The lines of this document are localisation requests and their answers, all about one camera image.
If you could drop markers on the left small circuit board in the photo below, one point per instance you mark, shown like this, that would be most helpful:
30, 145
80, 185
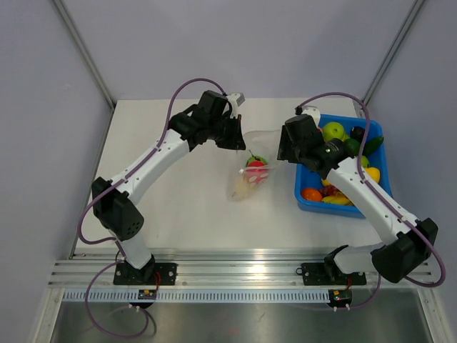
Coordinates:
147, 294

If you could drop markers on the dark purple mangosteen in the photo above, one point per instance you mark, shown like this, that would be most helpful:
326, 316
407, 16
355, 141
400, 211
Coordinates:
357, 133

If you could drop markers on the white slotted cable duct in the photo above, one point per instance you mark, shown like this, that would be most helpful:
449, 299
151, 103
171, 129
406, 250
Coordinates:
211, 296

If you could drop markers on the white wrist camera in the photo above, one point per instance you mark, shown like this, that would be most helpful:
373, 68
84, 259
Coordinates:
235, 101
314, 112

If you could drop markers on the aluminium frame post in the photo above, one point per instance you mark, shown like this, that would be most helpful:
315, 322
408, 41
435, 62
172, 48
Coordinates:
77, 40
399, 40

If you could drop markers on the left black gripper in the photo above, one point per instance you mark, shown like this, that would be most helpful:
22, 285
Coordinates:
235, 141

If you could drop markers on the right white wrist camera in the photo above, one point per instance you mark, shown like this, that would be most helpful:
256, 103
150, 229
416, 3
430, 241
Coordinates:
314, 112

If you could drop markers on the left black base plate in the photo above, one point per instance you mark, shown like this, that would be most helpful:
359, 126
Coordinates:
168, 273

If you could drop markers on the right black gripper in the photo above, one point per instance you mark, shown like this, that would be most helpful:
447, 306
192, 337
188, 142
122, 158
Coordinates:
285, 151

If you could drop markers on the small circuit board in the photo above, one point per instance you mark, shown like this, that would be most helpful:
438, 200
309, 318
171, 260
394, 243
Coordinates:
340, 298
147, 294

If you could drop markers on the right aluminium frame post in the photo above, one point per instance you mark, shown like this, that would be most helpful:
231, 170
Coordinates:
399, 40

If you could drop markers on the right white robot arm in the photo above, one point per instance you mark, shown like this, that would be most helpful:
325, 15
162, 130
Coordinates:
406, 241

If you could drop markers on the green watermelon toy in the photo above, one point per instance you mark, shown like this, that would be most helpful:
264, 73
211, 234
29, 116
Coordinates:
255, 160

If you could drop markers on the yellow banana bunch front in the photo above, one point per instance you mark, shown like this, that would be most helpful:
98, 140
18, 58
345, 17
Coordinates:
338, 199

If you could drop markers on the blue plastic bin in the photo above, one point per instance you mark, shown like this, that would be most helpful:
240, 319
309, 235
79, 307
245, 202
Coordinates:
306, 179

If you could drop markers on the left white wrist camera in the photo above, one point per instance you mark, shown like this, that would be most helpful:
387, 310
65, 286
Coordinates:
235, 101

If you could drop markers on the pale yellow pear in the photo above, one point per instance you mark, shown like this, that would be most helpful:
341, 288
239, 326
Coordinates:
240, 188

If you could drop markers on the red apple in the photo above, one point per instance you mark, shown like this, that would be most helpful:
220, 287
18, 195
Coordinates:
256, 175

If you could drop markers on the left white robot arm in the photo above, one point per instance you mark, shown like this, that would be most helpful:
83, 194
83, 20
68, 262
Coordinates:
117, 198

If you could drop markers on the clear zip top bag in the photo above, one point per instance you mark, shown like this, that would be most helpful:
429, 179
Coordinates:
261, 143

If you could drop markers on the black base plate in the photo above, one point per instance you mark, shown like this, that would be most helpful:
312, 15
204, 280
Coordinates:
314, 274
168, 273

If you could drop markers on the orange persimmon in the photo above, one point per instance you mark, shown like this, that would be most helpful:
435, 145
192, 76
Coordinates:
312, 195

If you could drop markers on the right small circuit board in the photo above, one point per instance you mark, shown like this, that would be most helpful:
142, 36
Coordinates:
340, 298

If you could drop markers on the light green lime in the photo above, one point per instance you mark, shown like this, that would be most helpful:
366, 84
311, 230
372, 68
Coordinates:
365, 162

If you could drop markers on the green apple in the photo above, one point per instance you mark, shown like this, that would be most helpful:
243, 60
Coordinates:
333, 130

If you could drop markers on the left aluminium frame post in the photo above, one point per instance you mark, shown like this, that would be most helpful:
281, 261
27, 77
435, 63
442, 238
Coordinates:
77, 40

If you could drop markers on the aluminium rail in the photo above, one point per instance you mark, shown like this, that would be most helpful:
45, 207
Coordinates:
205, 269

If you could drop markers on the dark green avocado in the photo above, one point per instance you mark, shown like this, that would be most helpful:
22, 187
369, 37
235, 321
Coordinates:
352, 147

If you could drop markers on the green cucumber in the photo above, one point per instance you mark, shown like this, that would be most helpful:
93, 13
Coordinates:
372, 145

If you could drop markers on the yellow lemon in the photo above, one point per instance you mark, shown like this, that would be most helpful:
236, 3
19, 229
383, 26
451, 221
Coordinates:
374, 173

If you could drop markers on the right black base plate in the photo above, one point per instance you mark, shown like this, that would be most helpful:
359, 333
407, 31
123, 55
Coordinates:
314, 274

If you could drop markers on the red grape bunch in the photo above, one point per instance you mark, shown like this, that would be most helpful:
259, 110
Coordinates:
329, 191

